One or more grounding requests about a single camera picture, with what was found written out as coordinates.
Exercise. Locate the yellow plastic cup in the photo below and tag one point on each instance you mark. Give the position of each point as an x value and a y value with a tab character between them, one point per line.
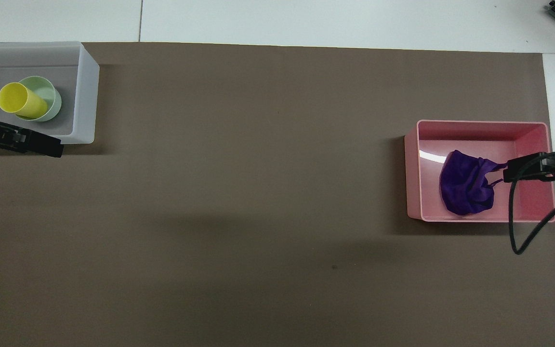
17	100

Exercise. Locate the pink plastic bin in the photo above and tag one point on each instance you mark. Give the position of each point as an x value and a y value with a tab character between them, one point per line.
528	132

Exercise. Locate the light green plastic cup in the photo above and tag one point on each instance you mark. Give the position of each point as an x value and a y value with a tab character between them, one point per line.
48	94

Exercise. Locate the translucent white plastic bin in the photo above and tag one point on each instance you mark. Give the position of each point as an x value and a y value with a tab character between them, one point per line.
85	96

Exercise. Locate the purple face mask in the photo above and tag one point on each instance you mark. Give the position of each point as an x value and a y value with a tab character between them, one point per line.
463	185

